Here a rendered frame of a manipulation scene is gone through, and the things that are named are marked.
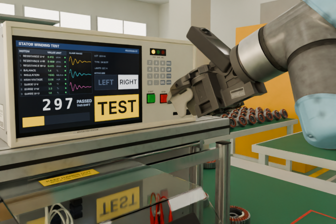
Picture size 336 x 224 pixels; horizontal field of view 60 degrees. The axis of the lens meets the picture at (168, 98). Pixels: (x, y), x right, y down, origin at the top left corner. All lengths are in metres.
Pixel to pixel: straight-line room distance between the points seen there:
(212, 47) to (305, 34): 0.16
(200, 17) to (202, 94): 4.20
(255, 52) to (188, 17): 4.17
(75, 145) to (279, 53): 0.37
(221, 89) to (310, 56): 0.17
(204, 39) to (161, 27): 8.27
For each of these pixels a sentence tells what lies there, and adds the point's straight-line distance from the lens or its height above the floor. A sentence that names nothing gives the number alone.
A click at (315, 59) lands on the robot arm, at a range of 0.37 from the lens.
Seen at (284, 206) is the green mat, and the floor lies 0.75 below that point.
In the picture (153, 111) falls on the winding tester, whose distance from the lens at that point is 0.67.
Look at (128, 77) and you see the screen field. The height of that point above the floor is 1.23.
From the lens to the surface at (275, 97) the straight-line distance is 4.19.
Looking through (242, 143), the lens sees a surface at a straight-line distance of 4.57.
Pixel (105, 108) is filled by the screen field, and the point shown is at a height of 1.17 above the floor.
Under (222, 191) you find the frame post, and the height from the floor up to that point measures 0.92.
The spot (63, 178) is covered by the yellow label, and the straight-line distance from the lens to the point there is 0.52.
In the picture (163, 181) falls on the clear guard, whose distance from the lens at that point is 0.48.
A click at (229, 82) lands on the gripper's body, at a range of 0.49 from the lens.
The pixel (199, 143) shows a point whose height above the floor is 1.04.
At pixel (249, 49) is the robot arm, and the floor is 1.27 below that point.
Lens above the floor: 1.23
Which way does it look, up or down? 4 degrees down
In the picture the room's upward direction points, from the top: straight up
